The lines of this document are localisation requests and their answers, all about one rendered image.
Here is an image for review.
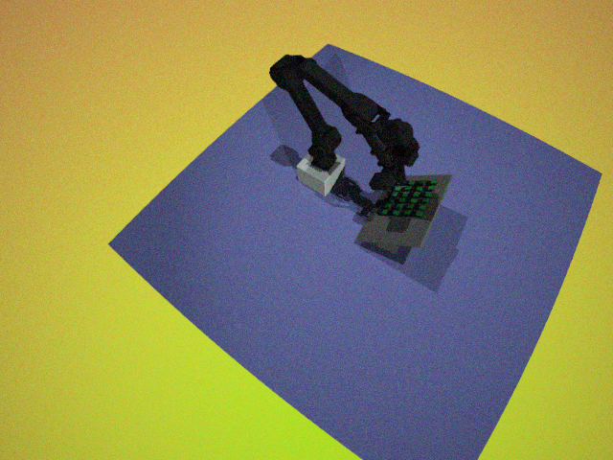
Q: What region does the grey switch panel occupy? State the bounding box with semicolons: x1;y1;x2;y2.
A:
356;174;453;255

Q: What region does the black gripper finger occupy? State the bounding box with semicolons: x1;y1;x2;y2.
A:
394;169;406;185
397;164;407;184

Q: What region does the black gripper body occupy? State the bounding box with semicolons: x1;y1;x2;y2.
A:
369;145;399;191

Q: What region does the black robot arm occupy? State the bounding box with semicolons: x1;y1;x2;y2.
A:
269;55;420;171

